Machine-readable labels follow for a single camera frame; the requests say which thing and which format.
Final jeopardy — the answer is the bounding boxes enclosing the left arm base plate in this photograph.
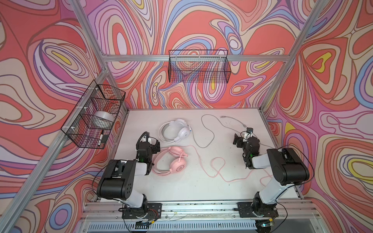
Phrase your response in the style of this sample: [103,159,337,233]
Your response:
[120,203,162,220]

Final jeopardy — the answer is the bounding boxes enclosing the white headphones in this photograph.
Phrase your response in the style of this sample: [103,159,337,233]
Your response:
[158,118,191,144]

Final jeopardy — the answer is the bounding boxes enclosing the silver tape roll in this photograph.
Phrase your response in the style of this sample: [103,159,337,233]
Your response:
[92,111,115,128]

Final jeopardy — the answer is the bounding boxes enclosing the black marker pen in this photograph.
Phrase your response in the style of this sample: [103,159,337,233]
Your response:
[98,130,104,146]

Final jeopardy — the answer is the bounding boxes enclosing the pink cat-ear headphones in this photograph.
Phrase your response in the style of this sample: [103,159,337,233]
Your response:
[152,146,188,176]

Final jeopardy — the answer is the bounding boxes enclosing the aluminium front rail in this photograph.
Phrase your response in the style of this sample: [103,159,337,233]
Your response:
[81,199,321,220]

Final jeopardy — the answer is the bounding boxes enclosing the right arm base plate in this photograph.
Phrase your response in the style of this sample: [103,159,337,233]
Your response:
[234,202,279,218]

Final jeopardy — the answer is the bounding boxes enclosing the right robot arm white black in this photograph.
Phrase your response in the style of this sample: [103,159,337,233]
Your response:
[233,133,310,216]

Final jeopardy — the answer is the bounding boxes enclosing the black wire basket left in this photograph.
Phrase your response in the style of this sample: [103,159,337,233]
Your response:
[61,81,126,149]

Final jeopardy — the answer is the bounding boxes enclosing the black wire basket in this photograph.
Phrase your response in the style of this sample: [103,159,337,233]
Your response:
[168,49,232,83]
[61,81,126,149]

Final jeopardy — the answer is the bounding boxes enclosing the black wire basket back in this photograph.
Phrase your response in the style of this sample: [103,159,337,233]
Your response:
[168,49,232,83]

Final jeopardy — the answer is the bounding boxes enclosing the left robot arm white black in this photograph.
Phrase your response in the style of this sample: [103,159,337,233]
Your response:
[96,132,160,210]

